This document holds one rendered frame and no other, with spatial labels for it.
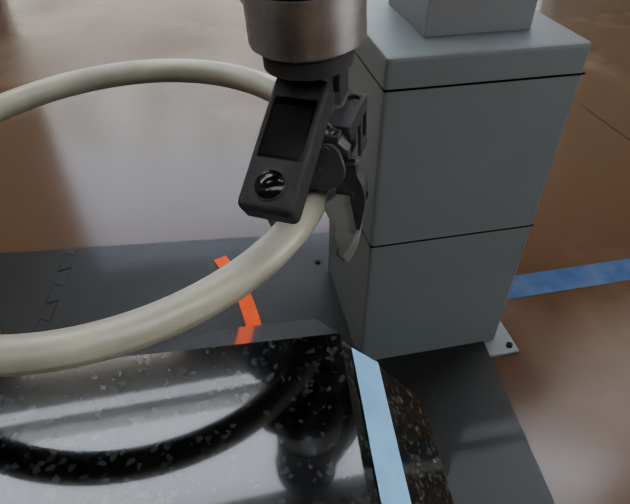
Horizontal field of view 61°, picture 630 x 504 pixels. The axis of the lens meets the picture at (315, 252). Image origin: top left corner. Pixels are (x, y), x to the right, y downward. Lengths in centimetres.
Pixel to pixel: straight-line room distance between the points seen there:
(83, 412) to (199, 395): 9
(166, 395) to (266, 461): 11
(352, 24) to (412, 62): 61
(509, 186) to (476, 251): 18
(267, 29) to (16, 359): 29
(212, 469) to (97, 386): 13
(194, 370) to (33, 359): 14
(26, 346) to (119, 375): 11
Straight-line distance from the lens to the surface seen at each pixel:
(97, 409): 50
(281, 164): 41
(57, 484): 47
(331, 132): 44
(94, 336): 41
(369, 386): 50
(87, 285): 184
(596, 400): 161
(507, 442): 143
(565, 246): 205
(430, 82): 103
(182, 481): 44
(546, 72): 114
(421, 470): 51
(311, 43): 39
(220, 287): 41
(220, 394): 48
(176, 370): 50
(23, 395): 53
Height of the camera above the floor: 119
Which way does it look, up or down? 40 degrees down
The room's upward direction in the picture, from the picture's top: straight up
